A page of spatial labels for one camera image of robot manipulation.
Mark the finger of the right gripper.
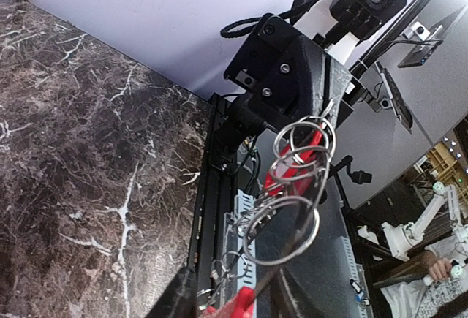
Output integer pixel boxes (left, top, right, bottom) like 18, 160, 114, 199
288, 35, 352, 128

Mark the white slotted cable duct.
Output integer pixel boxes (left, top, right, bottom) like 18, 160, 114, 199
222, 188, 259, 318

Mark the large keyring with red sleeve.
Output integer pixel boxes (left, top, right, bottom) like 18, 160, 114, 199
198, 115, 336, 317

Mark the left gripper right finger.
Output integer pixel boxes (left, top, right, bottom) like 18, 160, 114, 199
252, 171, 328, 303

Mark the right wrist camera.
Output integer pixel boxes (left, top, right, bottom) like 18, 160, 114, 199
326, 0, 407, 44

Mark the red key tag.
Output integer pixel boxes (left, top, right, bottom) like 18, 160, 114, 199
263, 121, 331, 196

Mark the black front rail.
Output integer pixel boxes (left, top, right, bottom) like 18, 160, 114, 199
187, 94, 237, 304

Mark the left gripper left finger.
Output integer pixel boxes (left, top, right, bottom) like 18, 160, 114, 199
146, 267, 197, 318

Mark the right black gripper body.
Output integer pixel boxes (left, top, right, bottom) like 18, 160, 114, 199
224, 13, 303, 113

